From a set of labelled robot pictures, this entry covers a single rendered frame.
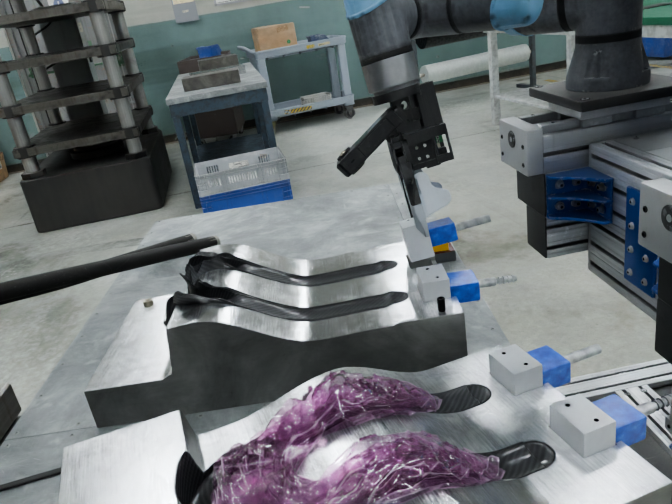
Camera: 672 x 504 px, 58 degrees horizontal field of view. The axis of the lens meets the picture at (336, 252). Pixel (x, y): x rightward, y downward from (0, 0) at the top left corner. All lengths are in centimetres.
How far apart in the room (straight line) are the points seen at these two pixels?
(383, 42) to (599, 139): 56
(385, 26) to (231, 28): 640
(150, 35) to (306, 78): 176
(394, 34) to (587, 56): 52
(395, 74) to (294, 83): 648
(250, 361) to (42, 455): 29
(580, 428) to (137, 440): 42
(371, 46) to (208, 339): 44
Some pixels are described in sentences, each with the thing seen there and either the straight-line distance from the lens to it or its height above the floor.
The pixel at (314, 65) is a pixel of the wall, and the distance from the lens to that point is 735.
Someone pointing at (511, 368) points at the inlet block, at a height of 88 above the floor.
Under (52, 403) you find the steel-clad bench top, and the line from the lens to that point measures 100.
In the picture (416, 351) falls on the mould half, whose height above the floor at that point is 84.
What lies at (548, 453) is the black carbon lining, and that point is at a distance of 64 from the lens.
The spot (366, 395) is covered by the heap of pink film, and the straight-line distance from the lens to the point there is 62.
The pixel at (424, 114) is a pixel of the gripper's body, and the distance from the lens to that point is 89.
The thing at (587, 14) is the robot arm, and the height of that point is 118.
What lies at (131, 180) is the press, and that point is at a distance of 477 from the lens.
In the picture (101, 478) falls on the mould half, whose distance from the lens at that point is 63.
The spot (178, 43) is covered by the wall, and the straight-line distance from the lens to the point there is 725.
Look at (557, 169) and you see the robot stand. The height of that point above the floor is 91.
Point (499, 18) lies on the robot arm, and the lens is 88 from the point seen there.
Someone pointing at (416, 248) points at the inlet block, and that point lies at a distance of 91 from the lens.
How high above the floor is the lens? 128
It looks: 23 degrees down
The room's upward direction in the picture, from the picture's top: 9 degrees counter-clockwise
